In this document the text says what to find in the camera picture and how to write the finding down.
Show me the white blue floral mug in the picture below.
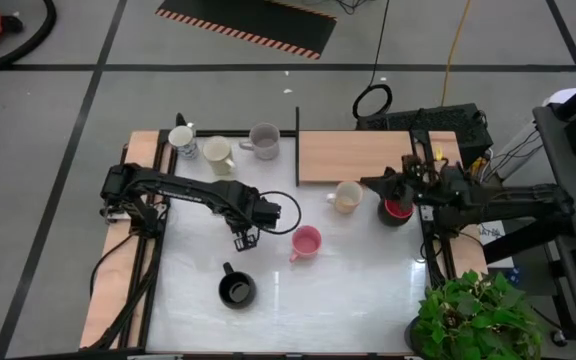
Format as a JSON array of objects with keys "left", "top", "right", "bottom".
[{"left": 167, "top": 124, "right": 200, "bottom": 160}]

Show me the grey patterned mug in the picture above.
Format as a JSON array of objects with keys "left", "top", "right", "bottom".
[{"left": 238, "top": 122, "right": 282, "bottom": 161}]

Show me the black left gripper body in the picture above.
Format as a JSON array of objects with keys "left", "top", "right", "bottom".
[{"left": 226, "top": 187, "right": 283, "bottom": 236}]

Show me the all-black mug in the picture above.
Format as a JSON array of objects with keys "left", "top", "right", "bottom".
[{"left": 217, "top": 261, "right": 258, "bottom": 310}]

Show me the black frame rail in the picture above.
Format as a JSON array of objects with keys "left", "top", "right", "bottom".
[
  {"left": 87, "top": 128, "right": 179, "bottom": 351},
  {"left": 408, "top": 129, "right": 459, "bottom": 291}
]

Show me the pink mug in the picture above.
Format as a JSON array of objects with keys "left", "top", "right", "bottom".
[{"left": 288, "top": 224, "right": 323, "bottom": 264}]

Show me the yellow hanging cable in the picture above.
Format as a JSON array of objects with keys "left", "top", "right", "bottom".
[{"left": 440, "top": 0, "right": 472, "bottom": 108}]

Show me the black hazard-striped floor mat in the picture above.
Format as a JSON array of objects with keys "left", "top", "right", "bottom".
[{"left": 155, "top": 0, "right": 338, "bottom": 61}]

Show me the white paper sheet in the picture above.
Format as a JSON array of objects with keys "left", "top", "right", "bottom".
[{"left": 476, "top": 221, "right": 508, "bottom": 270}]

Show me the black hanging cable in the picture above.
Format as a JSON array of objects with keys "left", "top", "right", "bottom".
[{"left": 351, "top": 0, "right": 394, "bottom": 121}]

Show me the yellow-green mug white handle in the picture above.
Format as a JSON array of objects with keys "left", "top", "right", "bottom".
[{"left": 202, "top": 135, "right": 237, "bottom": 177}]

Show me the black mug red inside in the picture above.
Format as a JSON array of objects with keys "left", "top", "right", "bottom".
[{"left": 376, "top": 197, "right": 415, "bottom": 228}]

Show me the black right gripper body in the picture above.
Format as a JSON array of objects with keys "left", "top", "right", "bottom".
[{"left": 360, "top": 167, "right": 417, "bottom": 201}]

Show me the black vacuum hose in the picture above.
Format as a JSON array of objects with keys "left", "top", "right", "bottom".
[{"left": 0, "top": 0, "right": 58, "bottom": 76}]

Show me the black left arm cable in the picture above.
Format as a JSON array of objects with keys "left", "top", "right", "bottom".
[{"left": 256, "top": 190, "right": 303, "bottom": 236}]

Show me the wooden shelf board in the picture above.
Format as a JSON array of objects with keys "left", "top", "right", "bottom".
[{"left": 298, "top": 130, "right": 462, "bottom": 184}]

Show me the black right frame rail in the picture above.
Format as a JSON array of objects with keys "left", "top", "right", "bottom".
[{"left": 408, "top": 129, "right": 459, "bottom": 291}]

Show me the black upright divider post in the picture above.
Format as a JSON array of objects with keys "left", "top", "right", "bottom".
[{"left": 294, "top": 106, "right": 301, "bottom": 188}]

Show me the yellow dotted mug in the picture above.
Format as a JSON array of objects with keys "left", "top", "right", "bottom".
[{"left": 325, "top": 180, "right": 365, "bottom": 215}]

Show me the potted green plant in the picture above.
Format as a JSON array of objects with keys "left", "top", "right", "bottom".
[{"left": 405, "top": 268, "right": 547, "bottom": 360}]

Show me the black left frame rail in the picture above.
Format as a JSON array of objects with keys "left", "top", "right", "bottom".
[{"left": 87, "top": 128, "right": 179, "bottom": 351}]

